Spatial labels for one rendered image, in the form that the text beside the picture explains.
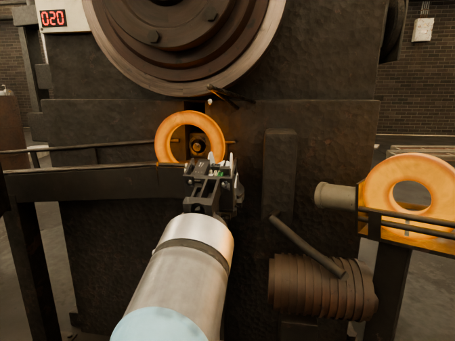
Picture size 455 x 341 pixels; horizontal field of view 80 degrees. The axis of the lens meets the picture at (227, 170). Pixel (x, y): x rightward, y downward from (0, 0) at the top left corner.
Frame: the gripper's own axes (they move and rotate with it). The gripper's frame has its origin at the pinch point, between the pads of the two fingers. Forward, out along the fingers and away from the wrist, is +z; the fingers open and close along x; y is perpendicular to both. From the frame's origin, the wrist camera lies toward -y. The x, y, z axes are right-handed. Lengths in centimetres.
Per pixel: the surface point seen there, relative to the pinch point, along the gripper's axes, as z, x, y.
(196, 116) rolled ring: 18.8, 10.2, 3.1
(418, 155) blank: 0.8, -33.6, 4.0
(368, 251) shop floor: 76, -69, -101
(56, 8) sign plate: 37, 53, 27
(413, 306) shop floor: 35, -74, -88
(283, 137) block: 14.7, -11.4, 0.2
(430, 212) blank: -3.9, -36.2, -4.3
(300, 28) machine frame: 37.5, -14.8, 20.5
